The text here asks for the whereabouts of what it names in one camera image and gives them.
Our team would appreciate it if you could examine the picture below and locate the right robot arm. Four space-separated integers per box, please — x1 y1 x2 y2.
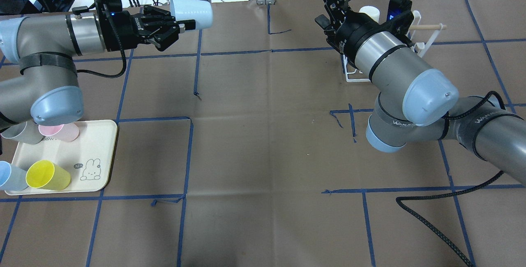
315 0 526 184

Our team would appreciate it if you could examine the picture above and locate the black braided cable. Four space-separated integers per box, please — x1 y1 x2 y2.
395 91 510 267

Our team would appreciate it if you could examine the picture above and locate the cream plastic tray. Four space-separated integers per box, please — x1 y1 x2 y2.
5 120 118 196

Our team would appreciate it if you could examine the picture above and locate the pink plastic cup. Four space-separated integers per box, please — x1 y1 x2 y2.
38 123 80 142

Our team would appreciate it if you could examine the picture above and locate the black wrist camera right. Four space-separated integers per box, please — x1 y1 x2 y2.
386 0 415 35

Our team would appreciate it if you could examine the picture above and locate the light blue cup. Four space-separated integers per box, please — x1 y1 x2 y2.
170 0 213 30
0 161 28 191

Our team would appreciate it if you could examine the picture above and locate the grey plastic cup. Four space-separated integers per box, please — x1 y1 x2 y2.
1 121 44 144

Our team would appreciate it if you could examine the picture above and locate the yellow plastic cup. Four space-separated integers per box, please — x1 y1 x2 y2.
25 160 72 191

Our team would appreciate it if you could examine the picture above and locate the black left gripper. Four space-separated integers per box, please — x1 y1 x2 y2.
100 5 196 52

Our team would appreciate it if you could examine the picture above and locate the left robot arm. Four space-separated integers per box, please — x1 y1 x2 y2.
0 4 198 131

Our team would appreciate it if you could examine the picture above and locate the white wire cup rack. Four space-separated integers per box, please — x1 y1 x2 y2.
342 10 448 83

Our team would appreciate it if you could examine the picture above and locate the pale green plastic cup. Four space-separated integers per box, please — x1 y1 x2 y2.
359 6 380 23

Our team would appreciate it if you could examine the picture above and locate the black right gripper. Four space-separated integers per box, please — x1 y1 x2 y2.
314 0 380 56

